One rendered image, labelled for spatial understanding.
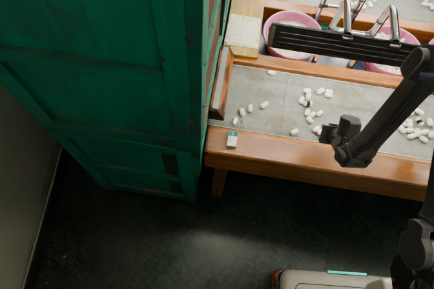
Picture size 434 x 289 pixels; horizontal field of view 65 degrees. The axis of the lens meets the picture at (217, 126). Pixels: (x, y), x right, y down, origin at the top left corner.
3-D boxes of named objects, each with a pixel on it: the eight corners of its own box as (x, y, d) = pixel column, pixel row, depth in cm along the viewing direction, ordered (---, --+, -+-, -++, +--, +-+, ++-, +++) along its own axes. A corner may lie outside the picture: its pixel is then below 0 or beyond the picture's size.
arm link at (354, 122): (340, 165, 98) (367, 166, 99) (349, 129, 93) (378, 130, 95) (323, 146, 109) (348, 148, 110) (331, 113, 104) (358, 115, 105)
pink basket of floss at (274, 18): (328, 54, 157) (336, 41, 149) (283, 80, 150) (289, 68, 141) (292, 17, 166) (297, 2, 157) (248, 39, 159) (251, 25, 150)
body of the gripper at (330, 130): (321, 122, 114) (327, 131, 107) (352, 127, 114) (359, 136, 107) (317, 140, 117) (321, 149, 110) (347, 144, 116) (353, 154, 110)
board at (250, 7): (257, 59, 143) (258, 57, 142) (221, 53, 143) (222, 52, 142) (264, 1, 157) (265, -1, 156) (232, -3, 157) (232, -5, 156)
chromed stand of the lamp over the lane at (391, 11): (347, 111, 145) (405, 44, 104) (301, 104, 145) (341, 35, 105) (347, 75, 153) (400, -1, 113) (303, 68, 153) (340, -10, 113)
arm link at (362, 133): (427, 59, 65) (477, 64, 67) (416, 40, 69) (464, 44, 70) (334, 170, 99) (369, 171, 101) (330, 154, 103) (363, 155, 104)
